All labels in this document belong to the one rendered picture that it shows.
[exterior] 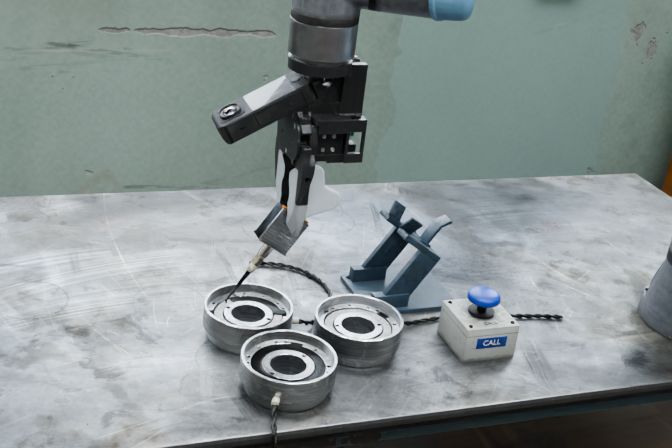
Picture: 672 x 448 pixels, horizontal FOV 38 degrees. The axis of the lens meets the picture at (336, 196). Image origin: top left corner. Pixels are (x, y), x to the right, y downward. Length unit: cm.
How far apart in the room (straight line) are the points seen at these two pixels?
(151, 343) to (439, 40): 192
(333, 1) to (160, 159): 177
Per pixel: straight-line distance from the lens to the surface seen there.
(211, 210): 148
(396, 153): 299
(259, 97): 110
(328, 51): 106
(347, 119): 110
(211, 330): 115
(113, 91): 268
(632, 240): 162
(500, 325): 119
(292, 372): 112
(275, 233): 115
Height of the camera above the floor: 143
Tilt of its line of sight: 24 degrees down
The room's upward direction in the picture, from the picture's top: 7 degrees clockwise
